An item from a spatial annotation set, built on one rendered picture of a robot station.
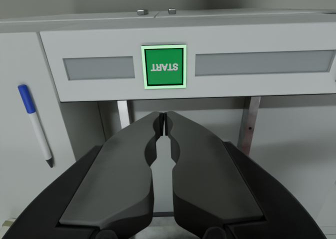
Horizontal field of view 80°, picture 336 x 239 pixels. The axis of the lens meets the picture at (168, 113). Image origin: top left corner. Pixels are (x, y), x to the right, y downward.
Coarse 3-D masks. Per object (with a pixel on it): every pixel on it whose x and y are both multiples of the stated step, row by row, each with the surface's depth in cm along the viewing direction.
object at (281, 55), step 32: (64, 32) 24; (96, 32) 24; (128, 32) 24; (160, 32) 24; (192, 32) 24; (224, 32) 25; (256, 32) 25; (288, 32) 25; (320, 32) 25; (64, 64) 26; (96, 64) 27; (128, 64) 27; (192, 64) 26; (224, 64) 27; (256, 64) 27; (288, 64) 27; (320, 64) 27; (64, 96) 28; (96, 96) 28; (128, 96) 28; (160, 96) 28; (192, 96) 28
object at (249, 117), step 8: (256, 96) 41; (248, 104) 42; (256, 104) 41; (248, 112) 42; (256, 112) 42; (248, 120) 43; (240, 128) 47; (248, 128) 44; (240, 136) 47; (248, 136) 45; (240, 144) 47; (248, 144) 46; (248, 152) 47
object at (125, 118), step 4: (124, 100) 41; (128, 100) 43; (120, 104) 41; (124, 104) 41; (128, 104) 43; (120, 108) 41; (124, 108) 41; (128, 108) 42; (120, 112) 42; (124, 112) 42; (128, 112) 42; (120, 116) 42; (124, 116) 42; (128, 116) 42; (120, 120) 43; (124, 120) 43; (128, 120) 43; (124, 124) 43; (128, 124) 43
